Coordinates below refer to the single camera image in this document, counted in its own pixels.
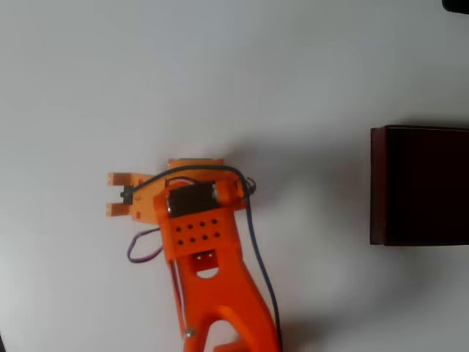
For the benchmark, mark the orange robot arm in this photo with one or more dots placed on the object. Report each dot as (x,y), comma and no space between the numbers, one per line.
(220,293)

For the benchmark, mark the dark red box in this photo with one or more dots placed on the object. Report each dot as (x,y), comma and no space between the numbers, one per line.
(425,183)

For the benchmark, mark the orange camera mount bracket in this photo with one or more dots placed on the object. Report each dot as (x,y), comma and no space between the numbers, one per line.
(144,209)

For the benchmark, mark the small black camera module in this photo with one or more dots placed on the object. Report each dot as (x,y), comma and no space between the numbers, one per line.
(127,196)

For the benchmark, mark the black object at frame corner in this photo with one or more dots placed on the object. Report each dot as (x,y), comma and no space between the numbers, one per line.
(458,5)

